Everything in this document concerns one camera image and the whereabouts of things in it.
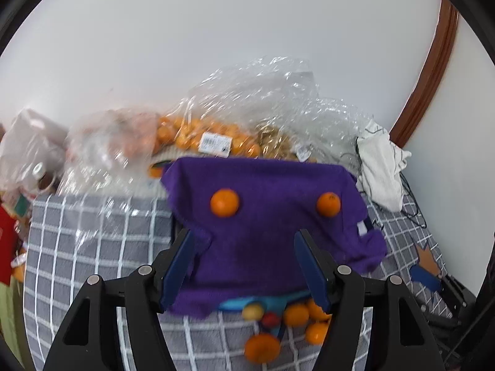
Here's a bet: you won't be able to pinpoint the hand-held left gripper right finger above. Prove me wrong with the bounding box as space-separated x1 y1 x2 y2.
293 229 445 371

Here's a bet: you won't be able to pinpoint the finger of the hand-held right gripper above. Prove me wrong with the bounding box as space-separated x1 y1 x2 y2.
410 265 451 298

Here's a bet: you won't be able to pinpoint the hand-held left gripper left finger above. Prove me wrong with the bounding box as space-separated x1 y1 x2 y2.
42 229 196 371

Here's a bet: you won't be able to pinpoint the small yellow round fruit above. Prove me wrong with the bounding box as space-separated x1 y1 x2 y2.
242 304 265 321

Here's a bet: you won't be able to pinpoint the large orange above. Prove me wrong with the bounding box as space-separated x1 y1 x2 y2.
244 333 281 364

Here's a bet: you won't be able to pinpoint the clear plastic bag brown fruits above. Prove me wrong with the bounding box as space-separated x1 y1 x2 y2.
253 96 372 168

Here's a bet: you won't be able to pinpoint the clear plastic bag pink fruits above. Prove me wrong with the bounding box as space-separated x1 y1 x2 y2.
58 108 173 240

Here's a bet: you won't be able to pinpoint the purple towel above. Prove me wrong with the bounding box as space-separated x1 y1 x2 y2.
160 157 387 319

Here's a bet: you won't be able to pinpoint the grey checkered blanket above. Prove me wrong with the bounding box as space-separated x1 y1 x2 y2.
23 170 449 371

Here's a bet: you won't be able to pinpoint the white cloth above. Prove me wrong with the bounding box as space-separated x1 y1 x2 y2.
356 119 412 212

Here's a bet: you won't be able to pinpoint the clear plastic bag of oranges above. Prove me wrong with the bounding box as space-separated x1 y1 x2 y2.
155 56 321 159

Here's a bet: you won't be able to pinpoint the small teal box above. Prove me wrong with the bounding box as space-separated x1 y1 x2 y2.
13 195 32 217

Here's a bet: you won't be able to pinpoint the red bag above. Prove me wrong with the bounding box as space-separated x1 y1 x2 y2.
0 205 20 284

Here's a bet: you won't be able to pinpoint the green cloth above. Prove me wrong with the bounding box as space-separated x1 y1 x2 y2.
0 280 26 360

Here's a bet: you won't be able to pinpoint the white plastic bag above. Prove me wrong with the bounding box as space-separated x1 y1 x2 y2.
0 108 69 198

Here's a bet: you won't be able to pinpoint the brown wooden door frame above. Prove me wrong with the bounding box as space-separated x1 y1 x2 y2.
389 0 460 149

